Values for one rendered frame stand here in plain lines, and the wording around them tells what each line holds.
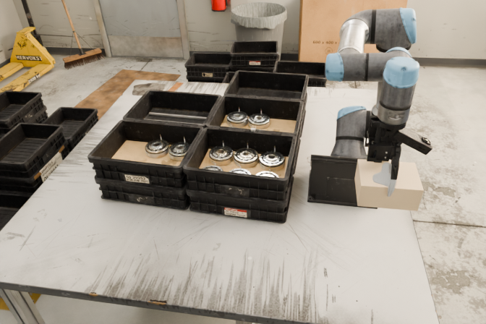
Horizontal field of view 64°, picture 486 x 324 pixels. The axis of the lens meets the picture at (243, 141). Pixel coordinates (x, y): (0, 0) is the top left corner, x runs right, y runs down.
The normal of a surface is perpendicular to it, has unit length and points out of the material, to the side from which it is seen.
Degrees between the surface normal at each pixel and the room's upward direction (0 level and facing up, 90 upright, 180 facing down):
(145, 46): 90
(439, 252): 0
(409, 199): 90
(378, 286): 0
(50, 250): 0
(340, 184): 90
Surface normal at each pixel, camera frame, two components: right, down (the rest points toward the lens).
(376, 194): -0.16, 0.56
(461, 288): -0.04, -0.83
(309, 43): -0.15, 0.35
